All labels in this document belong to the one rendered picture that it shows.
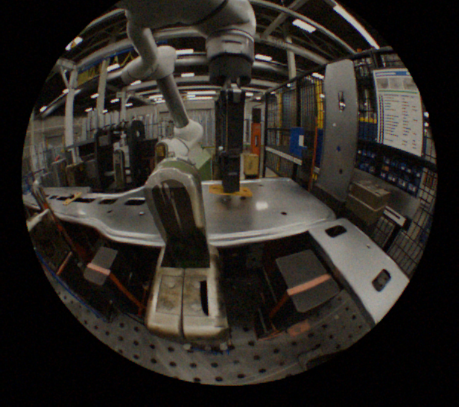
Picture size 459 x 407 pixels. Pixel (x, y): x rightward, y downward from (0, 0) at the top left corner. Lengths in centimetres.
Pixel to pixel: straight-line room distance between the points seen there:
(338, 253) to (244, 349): 33
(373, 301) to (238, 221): 23
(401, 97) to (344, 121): 33
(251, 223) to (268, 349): 36
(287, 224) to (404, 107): 55
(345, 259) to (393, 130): 49
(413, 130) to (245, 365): 77
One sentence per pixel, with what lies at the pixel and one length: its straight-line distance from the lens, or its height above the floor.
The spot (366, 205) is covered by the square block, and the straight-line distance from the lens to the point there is 31.
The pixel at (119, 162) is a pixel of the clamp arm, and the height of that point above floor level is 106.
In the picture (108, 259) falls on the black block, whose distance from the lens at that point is 23.
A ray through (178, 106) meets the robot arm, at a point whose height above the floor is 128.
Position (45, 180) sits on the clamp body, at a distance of 107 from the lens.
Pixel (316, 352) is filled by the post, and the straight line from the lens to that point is 48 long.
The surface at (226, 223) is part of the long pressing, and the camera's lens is 22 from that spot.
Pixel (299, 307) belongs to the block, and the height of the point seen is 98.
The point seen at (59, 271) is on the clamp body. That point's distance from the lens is 41.
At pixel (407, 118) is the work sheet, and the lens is 60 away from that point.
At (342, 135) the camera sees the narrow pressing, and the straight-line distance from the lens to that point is 38.
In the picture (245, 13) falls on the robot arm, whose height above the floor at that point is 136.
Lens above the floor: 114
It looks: 19 degrees down
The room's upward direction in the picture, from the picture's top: straight up
